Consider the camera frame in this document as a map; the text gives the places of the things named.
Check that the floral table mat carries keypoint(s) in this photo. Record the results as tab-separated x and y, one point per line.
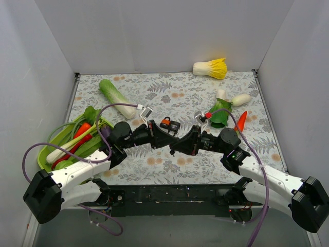
179	96

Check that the orange carrot on table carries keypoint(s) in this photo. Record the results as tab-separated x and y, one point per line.
241	122

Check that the white leek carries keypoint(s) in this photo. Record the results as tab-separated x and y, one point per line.
59	152

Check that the orange carrot in tray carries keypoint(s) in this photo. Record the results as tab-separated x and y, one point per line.
82	129

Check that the green leafy vegetable in tray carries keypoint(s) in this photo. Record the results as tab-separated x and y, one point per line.
71	128

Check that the orange padlock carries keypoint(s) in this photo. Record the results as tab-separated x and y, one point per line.
165	123

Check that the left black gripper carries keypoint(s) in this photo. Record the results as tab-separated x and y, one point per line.
151	134

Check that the white radish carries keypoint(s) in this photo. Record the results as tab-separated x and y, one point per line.
241	99

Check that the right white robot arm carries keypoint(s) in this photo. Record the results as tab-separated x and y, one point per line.
304	199

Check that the yellow napa cabbage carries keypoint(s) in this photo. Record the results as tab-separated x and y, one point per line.
215	68

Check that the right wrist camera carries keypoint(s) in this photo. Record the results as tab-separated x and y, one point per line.
203	119

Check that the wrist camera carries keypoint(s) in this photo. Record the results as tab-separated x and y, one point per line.
145	113
203	119

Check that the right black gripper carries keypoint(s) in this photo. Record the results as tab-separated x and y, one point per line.
197	140

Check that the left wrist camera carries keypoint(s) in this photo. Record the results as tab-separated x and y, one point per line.
145	113

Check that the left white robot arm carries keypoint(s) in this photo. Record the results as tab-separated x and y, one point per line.
50	192

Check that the green bok choy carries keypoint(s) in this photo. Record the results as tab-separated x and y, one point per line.
219	119

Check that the red chili pepper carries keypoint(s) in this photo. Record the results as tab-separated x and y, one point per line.
73	150

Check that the green napa cabbage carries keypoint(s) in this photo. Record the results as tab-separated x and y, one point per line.
114	96

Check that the purple eggplant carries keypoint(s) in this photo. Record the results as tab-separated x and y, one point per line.
106	131

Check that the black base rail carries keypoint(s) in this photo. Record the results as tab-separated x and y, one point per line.
217	200

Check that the green plastic tray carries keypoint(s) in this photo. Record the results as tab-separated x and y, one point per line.
48	149

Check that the round green cabbage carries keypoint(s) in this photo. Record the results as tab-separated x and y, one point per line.
63	164

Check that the black padlock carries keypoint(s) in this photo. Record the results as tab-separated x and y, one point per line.
173	127

